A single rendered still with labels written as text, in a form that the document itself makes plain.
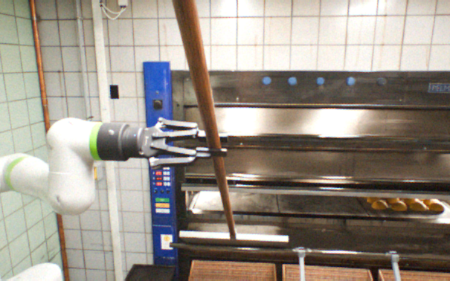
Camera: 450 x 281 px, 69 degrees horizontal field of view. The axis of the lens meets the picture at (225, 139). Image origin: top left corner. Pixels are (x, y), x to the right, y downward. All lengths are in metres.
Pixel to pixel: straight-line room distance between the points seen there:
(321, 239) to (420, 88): 1.09
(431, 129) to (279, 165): 0.90
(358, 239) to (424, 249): 0.40
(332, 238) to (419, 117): 0.91
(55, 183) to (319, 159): 1.59
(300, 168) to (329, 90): 0.50
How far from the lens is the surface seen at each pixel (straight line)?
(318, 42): 2.00
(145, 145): 0.79
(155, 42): 2.06
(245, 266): 2.33
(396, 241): 2.44
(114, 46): 2.14
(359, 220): 2.29
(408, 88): 2.17
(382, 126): 2.13
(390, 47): 2.11
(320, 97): 2.03
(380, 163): 2.20
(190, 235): 1.75
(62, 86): 2.31
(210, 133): 0.69
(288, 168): 2.07
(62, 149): 0.83
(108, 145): 0.79
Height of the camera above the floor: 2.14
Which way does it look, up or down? 13 degrees down
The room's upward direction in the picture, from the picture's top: straight up
